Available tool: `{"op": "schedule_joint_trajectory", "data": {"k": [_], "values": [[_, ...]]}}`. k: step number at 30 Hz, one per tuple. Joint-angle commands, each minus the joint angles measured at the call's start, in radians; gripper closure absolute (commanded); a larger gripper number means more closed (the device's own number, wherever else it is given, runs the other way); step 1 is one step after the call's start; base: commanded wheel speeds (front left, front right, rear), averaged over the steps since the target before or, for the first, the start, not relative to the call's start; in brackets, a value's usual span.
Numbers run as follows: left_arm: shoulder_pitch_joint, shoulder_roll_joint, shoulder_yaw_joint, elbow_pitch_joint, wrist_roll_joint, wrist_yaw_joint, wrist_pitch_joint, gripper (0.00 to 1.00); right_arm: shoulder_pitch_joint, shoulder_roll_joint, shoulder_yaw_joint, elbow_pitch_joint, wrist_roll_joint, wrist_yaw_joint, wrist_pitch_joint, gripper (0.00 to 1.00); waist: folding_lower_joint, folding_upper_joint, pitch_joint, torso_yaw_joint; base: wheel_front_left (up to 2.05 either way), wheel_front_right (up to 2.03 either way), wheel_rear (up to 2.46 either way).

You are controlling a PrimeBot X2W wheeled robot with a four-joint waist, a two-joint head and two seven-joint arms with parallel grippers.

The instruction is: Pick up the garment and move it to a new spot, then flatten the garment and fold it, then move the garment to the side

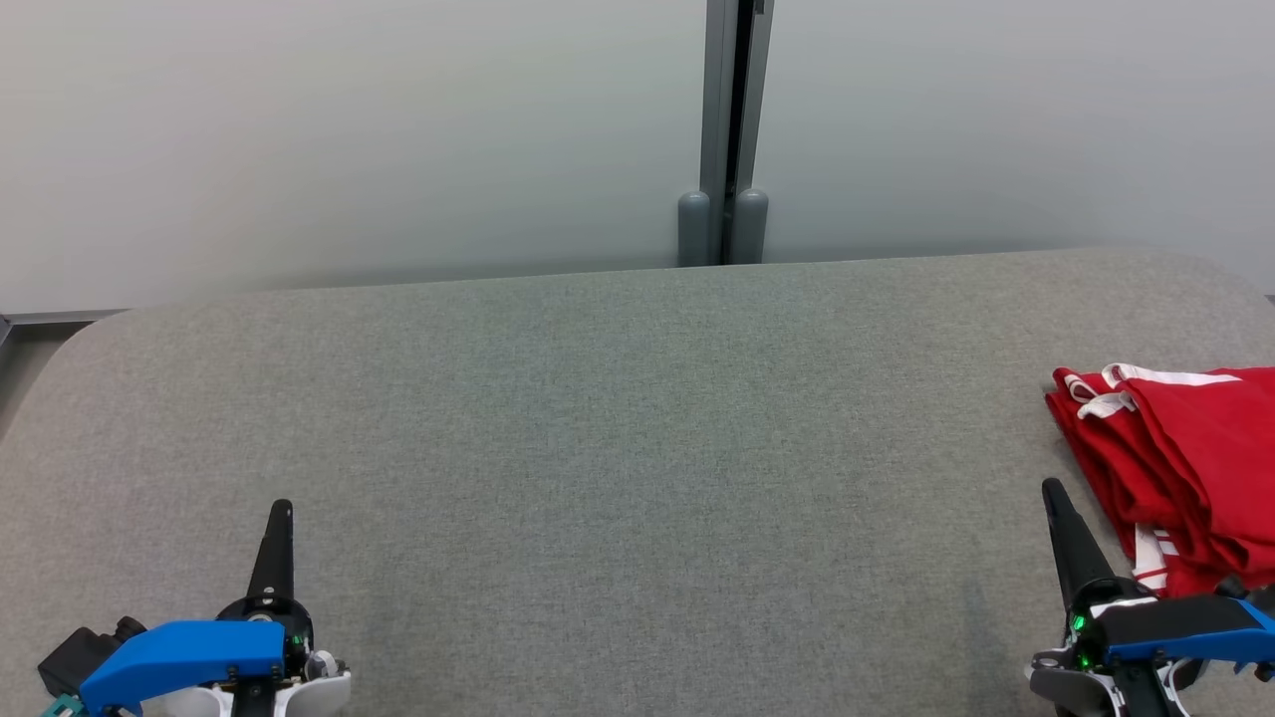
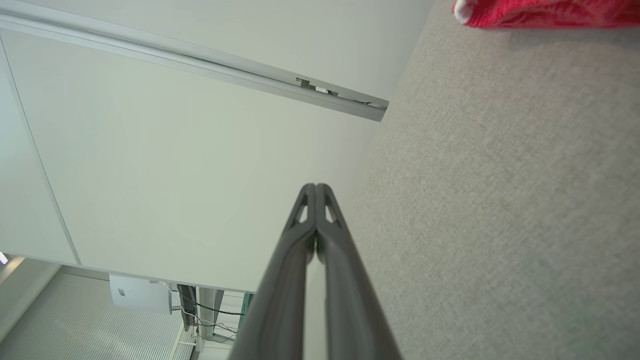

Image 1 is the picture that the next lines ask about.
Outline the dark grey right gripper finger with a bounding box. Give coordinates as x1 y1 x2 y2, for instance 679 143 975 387
1041 478 1119 610

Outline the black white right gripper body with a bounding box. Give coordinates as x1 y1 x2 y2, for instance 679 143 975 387
1026 578 1201 717

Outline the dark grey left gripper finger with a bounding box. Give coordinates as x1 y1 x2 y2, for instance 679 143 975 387
247 500 297 600

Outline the grey metal partition post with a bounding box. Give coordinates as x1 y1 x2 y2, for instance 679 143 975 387
677 0 776 268

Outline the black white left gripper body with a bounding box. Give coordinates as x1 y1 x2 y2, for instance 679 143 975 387
159 596 352 717

